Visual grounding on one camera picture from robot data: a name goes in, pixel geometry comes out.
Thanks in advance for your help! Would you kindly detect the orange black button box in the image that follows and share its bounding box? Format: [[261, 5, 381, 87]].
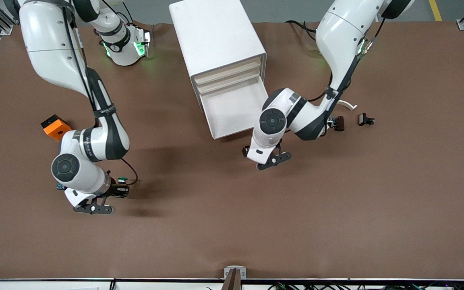
[[40, 114, 72, 141]]

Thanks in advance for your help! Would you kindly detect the metal camera post bracket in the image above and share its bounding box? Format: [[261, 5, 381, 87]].
[[224, 265, 247, 290]]

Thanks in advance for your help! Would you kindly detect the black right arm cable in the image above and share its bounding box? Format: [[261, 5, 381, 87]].
[[63, 4, 138, 186]]

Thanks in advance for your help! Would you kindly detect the brown handled metal valve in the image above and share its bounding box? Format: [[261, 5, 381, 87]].
[[325, 115, 345, 132]]

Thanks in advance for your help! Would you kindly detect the metal table edge rail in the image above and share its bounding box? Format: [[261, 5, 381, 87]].
[[0, 276, 464, 290]]

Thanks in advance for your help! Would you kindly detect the white plastic drawer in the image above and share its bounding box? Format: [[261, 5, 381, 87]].
[[196, 66, 263, 94], [199, 75, 271, 140], [194, 57, 262, 85]]

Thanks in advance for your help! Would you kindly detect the white base interface box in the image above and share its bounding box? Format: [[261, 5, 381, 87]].
[[133, 26, 152, 58]]

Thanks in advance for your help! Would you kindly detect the black base cable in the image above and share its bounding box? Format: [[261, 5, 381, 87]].
[[285, 19, 319, 35]]

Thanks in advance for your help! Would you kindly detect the white drawer cabinet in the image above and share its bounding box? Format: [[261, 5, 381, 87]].
[[169, 0, 267, 113]]

